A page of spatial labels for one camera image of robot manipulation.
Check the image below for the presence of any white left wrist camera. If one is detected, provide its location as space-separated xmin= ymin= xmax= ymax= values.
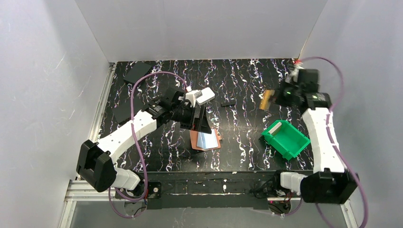
xmin=184 ymin=86 xmax=202 ymax=107

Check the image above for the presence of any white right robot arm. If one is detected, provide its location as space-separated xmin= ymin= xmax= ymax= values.
xmin=273 ymin=69 xmax=357 ymax=204

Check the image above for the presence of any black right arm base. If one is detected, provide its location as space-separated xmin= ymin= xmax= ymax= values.
xmin=249 ymin=180 xmax=291 ymax=199

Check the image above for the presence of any flat black card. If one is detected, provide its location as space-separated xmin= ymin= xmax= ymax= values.
xmin=112 ymin=99 xmax=144 ymax=125

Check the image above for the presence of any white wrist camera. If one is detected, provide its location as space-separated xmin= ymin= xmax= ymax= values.
xmin=287 ymin=60 xmax=304 ymax=83
xmin=184 ymin=86 xmax=202 ymax=107

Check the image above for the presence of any tan leather card holder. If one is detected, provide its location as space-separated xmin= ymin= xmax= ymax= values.
xmin=190 ymin=129 xmax=222 ymax=151

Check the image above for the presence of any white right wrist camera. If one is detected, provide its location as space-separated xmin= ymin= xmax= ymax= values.
xmin=287 ymin=60 xmax=304 ymax=83

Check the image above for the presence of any aluminium frame rail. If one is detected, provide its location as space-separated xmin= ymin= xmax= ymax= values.
xmin=59 ymin=179 xmax=357 ymax=228

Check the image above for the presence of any small black bar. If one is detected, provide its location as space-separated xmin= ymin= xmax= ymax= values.
xmin=221 ymin=100 xmax=236 ymax=107

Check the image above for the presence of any green plastic bin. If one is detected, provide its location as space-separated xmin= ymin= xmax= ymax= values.
xmin=261 ymin=120 xmax=311 ymax=161

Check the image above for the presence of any gold credit card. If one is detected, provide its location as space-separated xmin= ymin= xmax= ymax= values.
xmin=259 ymin=90 xmax=275 ymax=110

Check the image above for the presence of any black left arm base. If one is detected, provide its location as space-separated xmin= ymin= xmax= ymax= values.
xmin=115 ymin=180 xmax=162 ymax=202

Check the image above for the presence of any black rectangular box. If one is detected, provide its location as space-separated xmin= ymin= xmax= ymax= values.
xmin=124 ymin=62 xmax=152 ymax=85

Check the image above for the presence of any white rectangular box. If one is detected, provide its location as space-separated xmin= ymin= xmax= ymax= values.
xmin=196 ymin=87 xmax=215 ymax=105

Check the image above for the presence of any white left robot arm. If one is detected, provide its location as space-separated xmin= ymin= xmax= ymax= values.
xmin=76 ymin=87 xmax=215 ymax=192

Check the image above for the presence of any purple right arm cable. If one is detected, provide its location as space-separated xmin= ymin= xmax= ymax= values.
xmin=283 ymin=57 xmax=370 ymax=228

